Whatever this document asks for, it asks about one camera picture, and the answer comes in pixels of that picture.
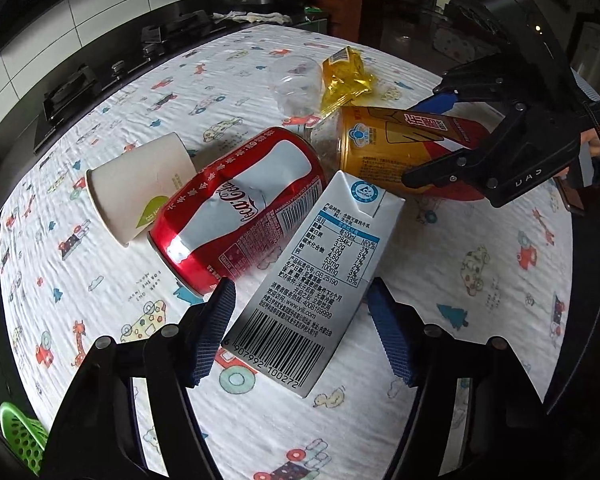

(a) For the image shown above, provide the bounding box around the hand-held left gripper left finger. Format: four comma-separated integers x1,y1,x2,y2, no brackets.
40,279,237,480

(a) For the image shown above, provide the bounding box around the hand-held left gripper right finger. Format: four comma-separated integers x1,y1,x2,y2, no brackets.
367,279,549,480

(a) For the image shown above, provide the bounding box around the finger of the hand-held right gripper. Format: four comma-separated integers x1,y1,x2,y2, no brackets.
412,55,534,115
401,104,532,191

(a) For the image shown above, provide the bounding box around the red yellow drink bottle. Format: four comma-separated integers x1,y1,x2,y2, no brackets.
337,105,492,202

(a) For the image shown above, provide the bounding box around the yellow plastic wrapper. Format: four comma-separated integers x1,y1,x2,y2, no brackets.
319,45,376,114

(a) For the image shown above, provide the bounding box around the white milk carton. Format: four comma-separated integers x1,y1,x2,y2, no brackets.
223,170,406,400

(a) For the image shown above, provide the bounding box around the red cola can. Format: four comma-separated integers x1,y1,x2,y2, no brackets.
147,127,329,297

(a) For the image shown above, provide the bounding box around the clear plastic cup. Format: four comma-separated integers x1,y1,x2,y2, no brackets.
269,54,324,116

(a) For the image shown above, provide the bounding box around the white paper cup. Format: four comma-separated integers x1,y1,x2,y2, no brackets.
85,132,196,248

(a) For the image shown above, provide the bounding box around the green plastic basket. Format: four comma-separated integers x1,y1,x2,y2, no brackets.
0,402,49,477

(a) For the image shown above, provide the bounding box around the person's right hand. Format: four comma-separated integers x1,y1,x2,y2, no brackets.
580,122,600,161

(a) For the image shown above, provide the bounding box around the printed table cloth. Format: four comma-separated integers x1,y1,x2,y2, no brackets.
0,22,577,480

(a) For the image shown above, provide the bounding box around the white crumpled cloth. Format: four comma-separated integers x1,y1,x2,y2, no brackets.
212,9,294,26

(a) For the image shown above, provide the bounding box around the black gas stove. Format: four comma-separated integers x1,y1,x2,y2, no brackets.
32,9,219,156

